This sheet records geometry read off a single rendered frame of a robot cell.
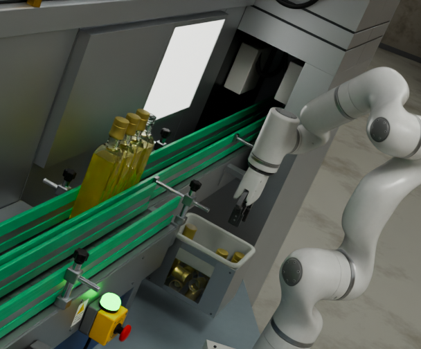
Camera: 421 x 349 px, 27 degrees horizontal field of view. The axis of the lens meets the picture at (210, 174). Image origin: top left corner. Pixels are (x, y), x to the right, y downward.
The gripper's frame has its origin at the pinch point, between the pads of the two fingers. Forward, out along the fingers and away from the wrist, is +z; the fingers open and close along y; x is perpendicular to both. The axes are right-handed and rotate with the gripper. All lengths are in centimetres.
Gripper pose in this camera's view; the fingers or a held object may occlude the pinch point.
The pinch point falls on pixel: (239, 216)
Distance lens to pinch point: 235.5
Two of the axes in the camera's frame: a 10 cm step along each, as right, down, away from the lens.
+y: -3.7, 2.1, -9.1
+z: -3.7, 8.6, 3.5
